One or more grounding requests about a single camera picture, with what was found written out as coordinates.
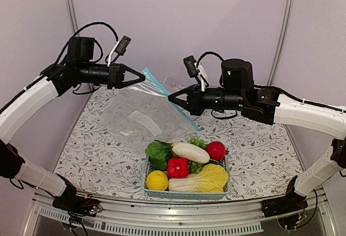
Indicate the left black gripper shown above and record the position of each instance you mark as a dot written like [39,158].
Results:
[118,81]

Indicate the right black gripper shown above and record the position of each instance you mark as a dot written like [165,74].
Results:
[194,104]

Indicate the blue zipper clear bag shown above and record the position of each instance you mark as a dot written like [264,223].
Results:
[142,113]

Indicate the white radish with leaves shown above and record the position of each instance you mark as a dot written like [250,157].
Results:
[160,150]

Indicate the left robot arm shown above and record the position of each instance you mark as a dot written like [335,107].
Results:
[51,83]

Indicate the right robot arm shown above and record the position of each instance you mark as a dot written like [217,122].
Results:
[272,105]

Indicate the pink zipper clear bag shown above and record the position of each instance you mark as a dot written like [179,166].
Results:
[172,83]

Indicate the green grapes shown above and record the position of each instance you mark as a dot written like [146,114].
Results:
[197,141]

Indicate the red bell pepper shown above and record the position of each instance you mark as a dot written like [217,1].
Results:
[178,168]

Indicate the green bell pepper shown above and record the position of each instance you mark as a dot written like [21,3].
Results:
[159,164]

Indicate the yellow lemon front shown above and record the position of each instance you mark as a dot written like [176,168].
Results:
[157,180]

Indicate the napa cabbage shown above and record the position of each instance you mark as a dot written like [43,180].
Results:
[211,179]

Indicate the light blue plastic basket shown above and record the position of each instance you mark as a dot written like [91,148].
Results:
[194,168]

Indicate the left aluminium frame post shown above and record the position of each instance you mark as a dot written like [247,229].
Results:
[71,15]

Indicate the aluminium frame post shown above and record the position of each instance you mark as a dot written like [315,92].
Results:
[289,4]
[71,15]

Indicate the front aluminium rail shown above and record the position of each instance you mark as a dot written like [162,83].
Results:
[128,216]

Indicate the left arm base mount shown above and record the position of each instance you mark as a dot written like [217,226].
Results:
[78,205]

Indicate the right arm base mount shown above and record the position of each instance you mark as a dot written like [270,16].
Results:
[290,210]

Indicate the right aluminium frame post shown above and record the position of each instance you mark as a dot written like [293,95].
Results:
[289,4]

